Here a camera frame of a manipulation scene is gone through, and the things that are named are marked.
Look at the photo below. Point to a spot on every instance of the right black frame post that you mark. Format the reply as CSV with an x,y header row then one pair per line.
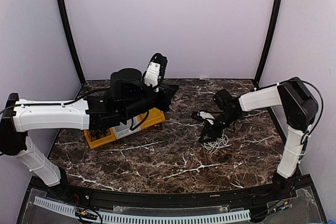
x,y
268,41

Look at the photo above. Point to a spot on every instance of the black frame post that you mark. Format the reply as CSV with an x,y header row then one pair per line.
x,y
70,40
268,41

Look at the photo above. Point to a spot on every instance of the left black frame post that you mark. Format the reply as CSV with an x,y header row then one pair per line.
x,y
70,40

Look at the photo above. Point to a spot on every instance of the white slotted cable duct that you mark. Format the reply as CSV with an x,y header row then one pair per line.
x,y
142,215

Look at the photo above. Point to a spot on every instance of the small circuit board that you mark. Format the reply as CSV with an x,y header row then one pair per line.
x,y
83,213

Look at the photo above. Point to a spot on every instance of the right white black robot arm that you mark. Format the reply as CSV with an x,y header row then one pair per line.
x,y
301,109

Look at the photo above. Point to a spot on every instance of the black front rail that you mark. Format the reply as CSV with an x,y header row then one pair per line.
x,y
254,197

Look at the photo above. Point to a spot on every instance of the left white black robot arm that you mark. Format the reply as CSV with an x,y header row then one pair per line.
x,y
130,94

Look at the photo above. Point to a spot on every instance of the white plastic bin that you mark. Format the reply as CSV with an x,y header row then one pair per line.
x,y
123,130

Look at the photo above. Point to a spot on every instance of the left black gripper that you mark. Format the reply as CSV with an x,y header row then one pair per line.
x,y
167,92

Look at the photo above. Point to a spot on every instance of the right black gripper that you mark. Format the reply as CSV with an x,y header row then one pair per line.
x,y
209,129

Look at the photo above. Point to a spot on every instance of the yellow bin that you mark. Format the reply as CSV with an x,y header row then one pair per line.
x,y
155,117
99,138

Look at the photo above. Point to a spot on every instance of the yellow bin near back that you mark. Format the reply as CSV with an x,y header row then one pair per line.
x,y
155,117

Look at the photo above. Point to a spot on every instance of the yellow bin near front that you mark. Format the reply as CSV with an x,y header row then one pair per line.
x,y
99,138

